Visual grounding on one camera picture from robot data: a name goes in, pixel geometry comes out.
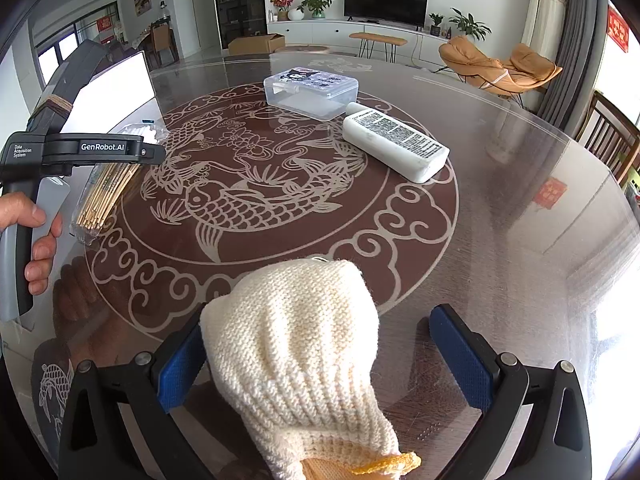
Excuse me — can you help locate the clear bag of skewers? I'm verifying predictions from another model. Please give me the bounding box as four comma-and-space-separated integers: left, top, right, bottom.
70, 162, 141, 246

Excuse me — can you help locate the clear cotton swab box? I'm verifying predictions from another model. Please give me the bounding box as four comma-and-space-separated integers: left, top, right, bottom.
116, 119, 169, 144

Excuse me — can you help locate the person's left hand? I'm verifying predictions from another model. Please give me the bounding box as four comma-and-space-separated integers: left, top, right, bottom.
0, 192, 62, 296

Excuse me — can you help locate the dining table with chairs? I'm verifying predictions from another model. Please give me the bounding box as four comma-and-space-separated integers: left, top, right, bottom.
118, 18, 179, 68

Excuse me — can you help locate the brown cardboard box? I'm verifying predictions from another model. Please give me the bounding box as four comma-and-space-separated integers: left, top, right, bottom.
228, 34, 285, 55

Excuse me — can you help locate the clear plastic storage box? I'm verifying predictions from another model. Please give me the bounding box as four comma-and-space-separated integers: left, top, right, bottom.
264, 67, 359, 122

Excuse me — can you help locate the red flower vase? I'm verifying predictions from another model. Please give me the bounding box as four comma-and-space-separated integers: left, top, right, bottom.
270, 0, 295, 21

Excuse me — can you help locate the wooden chair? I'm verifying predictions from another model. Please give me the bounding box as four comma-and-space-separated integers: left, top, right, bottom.
576, 90, 639, 186

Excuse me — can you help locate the green potted plant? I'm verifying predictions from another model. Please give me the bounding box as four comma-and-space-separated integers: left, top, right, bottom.
298, 0, 335, 18

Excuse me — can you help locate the white tv cabinet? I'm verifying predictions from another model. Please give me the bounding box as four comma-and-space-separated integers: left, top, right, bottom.
267, 18, 447, 68

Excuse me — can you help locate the grey curtain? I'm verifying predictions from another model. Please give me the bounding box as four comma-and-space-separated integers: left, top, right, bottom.
537, 0, 608, 136

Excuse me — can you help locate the wooden bench stool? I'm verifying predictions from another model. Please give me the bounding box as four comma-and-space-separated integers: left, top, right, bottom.
349, 32, 408, 63

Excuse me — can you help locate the orange rocking chair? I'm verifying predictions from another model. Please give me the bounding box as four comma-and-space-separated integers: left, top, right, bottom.
438, 36, 563, 106

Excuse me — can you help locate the black television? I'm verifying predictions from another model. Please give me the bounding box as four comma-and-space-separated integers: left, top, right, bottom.
343, 0, 428, 28

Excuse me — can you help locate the leafy potted plant right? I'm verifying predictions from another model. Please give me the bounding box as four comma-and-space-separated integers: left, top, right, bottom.
449, 8, 492, 41

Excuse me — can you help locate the white floor air conditioner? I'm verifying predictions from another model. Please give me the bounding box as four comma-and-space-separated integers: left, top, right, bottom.
521, 0, 567, 58

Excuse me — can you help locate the red wall decoration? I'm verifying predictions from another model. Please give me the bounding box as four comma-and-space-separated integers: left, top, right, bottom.
606, 4, 629, 53

